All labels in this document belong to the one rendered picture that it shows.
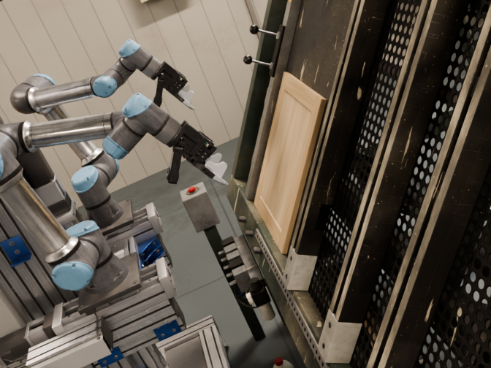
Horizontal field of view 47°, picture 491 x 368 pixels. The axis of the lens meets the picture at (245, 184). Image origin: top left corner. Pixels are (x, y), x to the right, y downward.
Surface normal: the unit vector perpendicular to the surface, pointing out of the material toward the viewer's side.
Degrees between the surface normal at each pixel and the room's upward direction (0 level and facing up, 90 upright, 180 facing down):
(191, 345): 0
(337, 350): 90
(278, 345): 0
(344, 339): 90
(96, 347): 90
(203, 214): 90
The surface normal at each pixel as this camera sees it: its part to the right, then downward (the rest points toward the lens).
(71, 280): 0.07, 0.56
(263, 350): -0.34, -0.83
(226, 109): 0.23, 0.37
